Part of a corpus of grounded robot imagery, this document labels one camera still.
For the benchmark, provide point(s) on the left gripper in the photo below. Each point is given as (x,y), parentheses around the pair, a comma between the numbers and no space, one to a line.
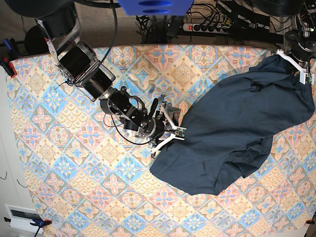
(302,53)

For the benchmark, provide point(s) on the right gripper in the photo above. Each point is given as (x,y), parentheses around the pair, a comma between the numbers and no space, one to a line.
(147,130)

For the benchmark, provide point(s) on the dark navy t-shirt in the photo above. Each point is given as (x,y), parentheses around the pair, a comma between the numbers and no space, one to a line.
(230,130)

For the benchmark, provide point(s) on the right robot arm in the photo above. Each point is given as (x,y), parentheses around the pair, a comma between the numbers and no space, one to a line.
(59,22)

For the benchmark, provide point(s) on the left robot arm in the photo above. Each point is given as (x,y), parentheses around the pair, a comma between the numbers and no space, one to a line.
(301,36)

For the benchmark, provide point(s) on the patterned colourful tablecloth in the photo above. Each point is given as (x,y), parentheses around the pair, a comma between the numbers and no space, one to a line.
(90,182)

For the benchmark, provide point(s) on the black round stool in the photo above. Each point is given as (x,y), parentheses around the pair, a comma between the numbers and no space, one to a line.
(34,42)

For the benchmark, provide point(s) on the blue clamp lower left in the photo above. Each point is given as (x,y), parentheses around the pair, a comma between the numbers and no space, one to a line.
(37,223)

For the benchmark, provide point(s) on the red black clamp upper left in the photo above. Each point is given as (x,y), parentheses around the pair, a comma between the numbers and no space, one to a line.
(12,53)

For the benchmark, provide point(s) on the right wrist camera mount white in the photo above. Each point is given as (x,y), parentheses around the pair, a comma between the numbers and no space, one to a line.
(168,115)

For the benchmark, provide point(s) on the white power strip red switch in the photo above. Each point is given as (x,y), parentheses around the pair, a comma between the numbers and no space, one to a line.
(205,28)

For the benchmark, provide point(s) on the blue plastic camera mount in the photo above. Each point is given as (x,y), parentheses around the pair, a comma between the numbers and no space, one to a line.
(155,7)

